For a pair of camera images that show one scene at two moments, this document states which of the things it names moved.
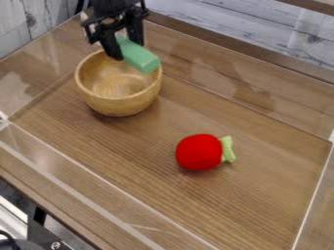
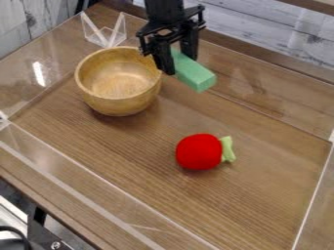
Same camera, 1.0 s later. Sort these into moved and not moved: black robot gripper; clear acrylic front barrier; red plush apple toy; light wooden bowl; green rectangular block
Moved: black robot gripper; green rectangular block
Not moved: clear acrylic front barrier; red plush apple toy; light wooden bowl
